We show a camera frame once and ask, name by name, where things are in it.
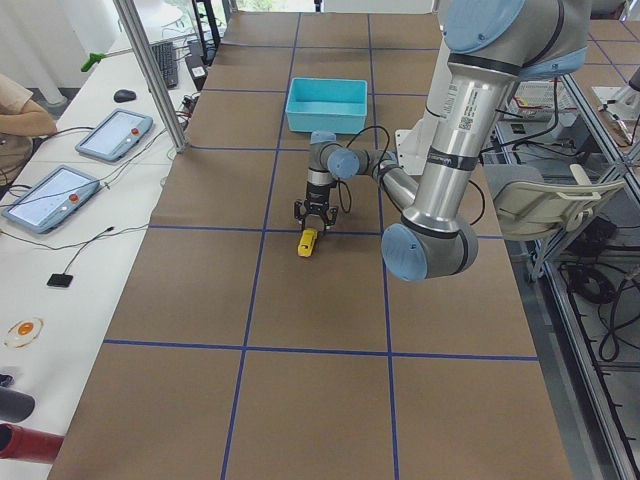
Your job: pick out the light blue plastic bin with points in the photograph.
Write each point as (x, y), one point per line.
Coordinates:
(338, 106)

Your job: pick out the beige plastic chair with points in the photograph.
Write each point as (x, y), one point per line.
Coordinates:
(528, 208)

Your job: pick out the black computer mouse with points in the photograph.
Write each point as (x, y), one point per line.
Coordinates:
(124, 95)

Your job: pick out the black cylinder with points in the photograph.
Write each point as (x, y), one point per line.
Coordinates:
(15, 406)

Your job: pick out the seated person in beige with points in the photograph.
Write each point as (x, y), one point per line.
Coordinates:
(24, 125)

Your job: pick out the aluminium frame post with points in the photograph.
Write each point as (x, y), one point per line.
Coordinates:
(138, 39)

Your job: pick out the red cylinder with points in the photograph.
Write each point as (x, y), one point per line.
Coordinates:
(24, 444)

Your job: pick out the orange emergency stop button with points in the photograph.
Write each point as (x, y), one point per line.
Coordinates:
(23, 333)

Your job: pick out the black keyboard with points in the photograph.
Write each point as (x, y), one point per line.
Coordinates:
(166, 60)

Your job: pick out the small black puck device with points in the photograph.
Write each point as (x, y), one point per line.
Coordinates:
(60, 280)

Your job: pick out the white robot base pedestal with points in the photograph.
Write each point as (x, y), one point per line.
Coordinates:
(412, 145)

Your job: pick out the teach pendant tablet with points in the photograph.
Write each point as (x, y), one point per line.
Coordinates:
(52, 200)
(115, 136)

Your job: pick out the upper teach pendant tablet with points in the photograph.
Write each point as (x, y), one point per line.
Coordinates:
(115, 136)

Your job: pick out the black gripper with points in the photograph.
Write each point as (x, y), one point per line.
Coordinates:
(317, 196)

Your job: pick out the yellow beetle toy car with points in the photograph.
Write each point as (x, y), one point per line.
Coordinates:
(307, 242)

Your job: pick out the green handled tool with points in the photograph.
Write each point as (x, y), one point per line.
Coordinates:
(93, 59)

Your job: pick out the lower teach pendant tablet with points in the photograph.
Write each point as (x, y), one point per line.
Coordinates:
(52, 200)

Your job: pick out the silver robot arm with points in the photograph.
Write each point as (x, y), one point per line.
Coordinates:
(492, 45)

